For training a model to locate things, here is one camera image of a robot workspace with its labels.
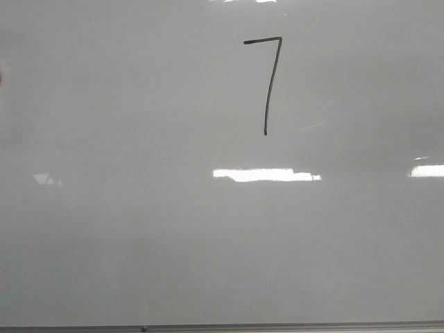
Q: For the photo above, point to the white whiteboard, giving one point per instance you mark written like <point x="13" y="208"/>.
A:
<point x="188" y="162"/>

